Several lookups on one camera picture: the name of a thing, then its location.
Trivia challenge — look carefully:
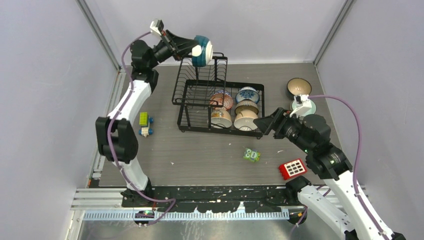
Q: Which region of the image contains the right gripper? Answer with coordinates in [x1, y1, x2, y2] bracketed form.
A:
[253, 105, 313, 153]

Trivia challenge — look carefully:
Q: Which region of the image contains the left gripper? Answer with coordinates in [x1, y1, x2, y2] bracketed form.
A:
[149, 30, 200, 69]

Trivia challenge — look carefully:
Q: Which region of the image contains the dark teal bowl white foot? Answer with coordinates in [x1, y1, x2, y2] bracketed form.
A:
[191, 35, 214, 68]

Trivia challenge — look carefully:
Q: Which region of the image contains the mint green bowl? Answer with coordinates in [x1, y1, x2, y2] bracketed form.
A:
[290, 100, 317, 117]

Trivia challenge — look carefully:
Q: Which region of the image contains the teal bowl tan interior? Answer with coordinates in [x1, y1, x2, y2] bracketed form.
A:
[286, 77, 313, 99]

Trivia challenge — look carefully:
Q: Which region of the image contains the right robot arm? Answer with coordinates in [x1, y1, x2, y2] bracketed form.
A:
[253, 107, 405, 240]

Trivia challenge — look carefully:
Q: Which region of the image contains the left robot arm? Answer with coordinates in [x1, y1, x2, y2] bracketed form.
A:
[95, 30, 213, 207]

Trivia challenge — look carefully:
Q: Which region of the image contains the cream bowl right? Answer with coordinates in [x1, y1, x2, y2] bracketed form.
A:
[233, 109, 258, 132]

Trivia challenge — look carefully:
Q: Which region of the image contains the cream bowl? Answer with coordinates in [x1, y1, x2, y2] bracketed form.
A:
[210, 107, 233, 129]
[233, 109, 258, 132]

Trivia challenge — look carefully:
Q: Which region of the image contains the brown rimmed stacked bowl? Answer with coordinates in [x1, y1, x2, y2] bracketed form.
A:
[234, 99, 259, 115]

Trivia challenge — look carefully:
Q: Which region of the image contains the blue white patterned bowl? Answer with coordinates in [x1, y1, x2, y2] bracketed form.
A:
[235, 86, 260, 104]

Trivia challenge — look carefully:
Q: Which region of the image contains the green owl block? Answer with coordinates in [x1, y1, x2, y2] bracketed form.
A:
[243, 148, 261, 162]

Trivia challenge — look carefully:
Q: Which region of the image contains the cream bowl left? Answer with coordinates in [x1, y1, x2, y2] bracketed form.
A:
[210, 107, 233, 129]

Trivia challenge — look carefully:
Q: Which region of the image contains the red patterned bowl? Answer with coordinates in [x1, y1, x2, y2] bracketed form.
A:
[209, 92, 234, 110]

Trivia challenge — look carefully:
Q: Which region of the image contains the red grid block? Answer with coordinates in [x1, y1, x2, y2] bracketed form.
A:
[278, 158, 308, 181]

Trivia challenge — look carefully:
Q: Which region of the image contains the yellow blue toy block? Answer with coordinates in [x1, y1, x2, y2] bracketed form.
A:
[138, 112, 154, 138]

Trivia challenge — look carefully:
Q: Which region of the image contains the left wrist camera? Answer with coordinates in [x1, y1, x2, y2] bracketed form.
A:
[149, 19, 164, 38]

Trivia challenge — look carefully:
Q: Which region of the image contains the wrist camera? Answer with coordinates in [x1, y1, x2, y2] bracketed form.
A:
[149, 19, 164, 38]
[289, 94, 312, 118]

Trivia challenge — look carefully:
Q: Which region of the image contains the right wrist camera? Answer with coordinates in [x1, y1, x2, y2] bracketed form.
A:
[289, 94, 312, 118]

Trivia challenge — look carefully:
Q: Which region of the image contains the black wire dish rack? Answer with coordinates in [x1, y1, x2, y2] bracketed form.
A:
[172, 52, 265, 139]

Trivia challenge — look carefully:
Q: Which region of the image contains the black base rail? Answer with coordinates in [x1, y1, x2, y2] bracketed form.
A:
[152, 185, 304, 214]

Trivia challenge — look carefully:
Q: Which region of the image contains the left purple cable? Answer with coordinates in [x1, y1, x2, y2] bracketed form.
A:
[106, 31, 177, 226]

